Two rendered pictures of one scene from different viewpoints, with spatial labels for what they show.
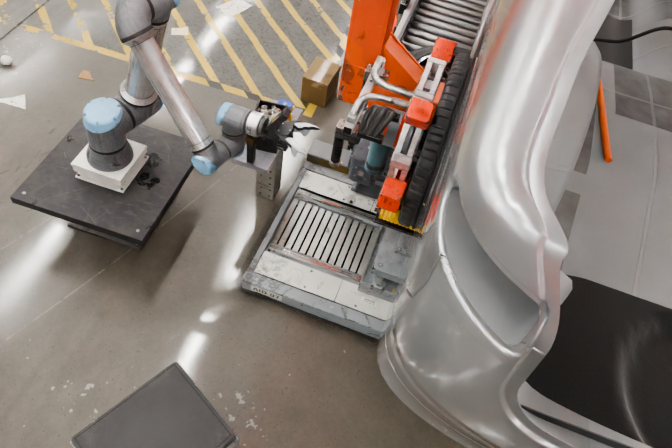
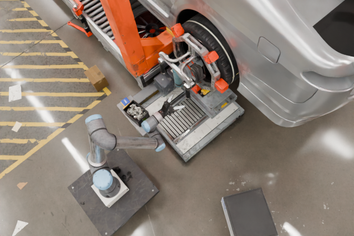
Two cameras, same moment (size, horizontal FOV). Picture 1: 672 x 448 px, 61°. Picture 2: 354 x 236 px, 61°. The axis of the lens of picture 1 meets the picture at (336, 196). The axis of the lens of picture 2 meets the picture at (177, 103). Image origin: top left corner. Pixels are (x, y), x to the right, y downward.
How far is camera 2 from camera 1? 132 cm
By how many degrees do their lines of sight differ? 26
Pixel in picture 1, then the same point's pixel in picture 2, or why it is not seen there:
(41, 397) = not seen: outside the picture
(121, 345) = (188, 219)
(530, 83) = (302, 31)
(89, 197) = (124, 205)
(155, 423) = (245, 213)
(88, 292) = (156, 225)
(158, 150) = (111, 165)
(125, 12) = (105, 140)
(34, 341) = not seen: outside the picture
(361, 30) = (132, 50)
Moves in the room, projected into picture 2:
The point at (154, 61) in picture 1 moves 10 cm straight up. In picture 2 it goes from (125, 141) to (122, 136)
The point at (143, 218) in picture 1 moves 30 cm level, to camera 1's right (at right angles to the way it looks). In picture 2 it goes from (147, 185) to (169, 160)
